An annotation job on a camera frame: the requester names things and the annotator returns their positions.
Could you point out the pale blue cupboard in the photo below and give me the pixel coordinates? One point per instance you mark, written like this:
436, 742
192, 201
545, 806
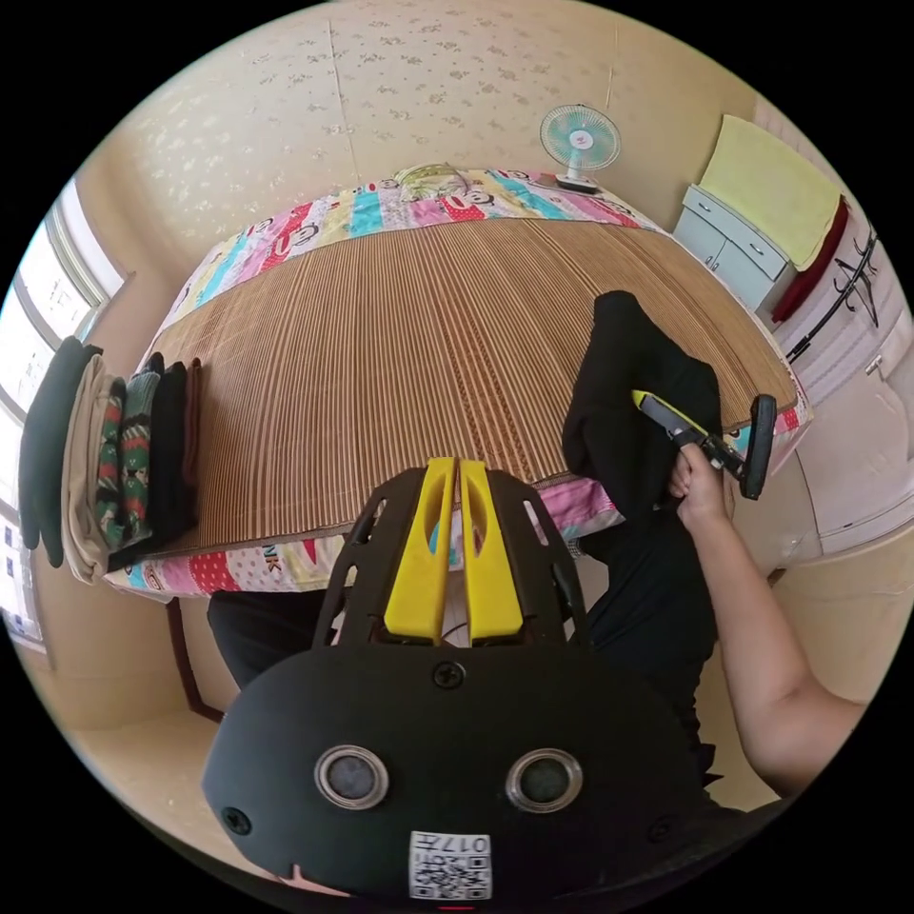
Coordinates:
735, 239

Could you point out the small teal table fan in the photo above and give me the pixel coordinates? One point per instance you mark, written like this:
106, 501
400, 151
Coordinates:
578, 143

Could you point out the person's right hand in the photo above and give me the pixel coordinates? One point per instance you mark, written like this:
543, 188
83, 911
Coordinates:
700, 493

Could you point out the black coat rack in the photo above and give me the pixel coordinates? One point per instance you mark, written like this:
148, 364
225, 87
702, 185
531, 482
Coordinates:
853, 286

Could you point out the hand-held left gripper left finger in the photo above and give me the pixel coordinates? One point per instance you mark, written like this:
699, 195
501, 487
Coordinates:
418, 557

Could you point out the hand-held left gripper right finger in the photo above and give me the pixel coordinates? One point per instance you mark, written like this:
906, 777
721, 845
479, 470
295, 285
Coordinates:
491, 564

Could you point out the window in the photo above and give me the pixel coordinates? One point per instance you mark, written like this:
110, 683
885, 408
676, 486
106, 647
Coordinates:
43, 307

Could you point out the person's body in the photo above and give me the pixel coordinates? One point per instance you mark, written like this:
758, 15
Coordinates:
643, 614

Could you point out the pile of clothes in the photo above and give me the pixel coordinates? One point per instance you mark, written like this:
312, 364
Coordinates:
107, 457

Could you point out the bed with woven mat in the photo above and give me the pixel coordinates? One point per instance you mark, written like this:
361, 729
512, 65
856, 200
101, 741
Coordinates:
371, 357

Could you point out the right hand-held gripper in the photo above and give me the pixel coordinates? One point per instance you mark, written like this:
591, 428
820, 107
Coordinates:
723, 455

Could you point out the person's right forearm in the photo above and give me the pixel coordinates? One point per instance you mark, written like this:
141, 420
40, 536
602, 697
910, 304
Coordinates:
767, 643

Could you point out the black long sleeve shirt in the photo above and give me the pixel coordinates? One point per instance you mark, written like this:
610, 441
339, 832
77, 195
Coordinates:
632, 385

